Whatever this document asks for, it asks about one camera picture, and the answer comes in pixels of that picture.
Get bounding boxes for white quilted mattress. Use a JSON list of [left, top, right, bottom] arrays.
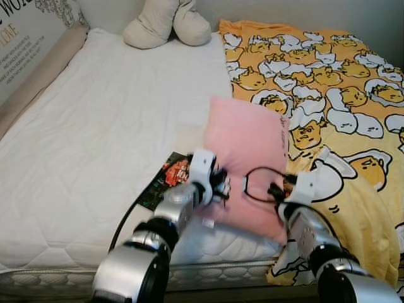
[[0, 27, 305, 299]]

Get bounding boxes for small beige pillow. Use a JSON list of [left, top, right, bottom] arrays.
[[172, 0, 213, 47]]

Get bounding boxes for dark picture magazine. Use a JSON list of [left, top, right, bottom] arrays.
[[137, 151, 194, 211]]

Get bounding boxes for pink pillow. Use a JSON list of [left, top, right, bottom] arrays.
[[194, 95, 292, 245]]

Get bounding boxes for yellow cartoon egg blanket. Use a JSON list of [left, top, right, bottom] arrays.
[[217, 18, 404, 303]]

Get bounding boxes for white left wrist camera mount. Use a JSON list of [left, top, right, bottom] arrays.
[[187, 148, 216, 189]]

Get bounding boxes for beige padded bed rail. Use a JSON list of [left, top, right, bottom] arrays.
[[0, 23, 90, 140]]

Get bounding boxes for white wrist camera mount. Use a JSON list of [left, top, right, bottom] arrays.
[[187, 148, 216, 189], [291, 170, 320, 205]]

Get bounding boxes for white lettered wall poster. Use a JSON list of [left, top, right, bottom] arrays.
[[0, 0, 86, 105]]

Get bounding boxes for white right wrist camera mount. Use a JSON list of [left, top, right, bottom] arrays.
[[291, 170, 320, 205]]

